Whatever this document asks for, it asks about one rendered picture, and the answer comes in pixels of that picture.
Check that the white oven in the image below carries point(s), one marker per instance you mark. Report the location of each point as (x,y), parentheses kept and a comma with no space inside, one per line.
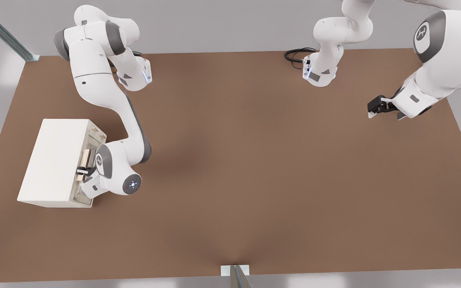
(56,162)

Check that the silver frame post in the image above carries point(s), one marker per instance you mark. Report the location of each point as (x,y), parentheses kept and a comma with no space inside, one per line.
(236,276)
(4,34)

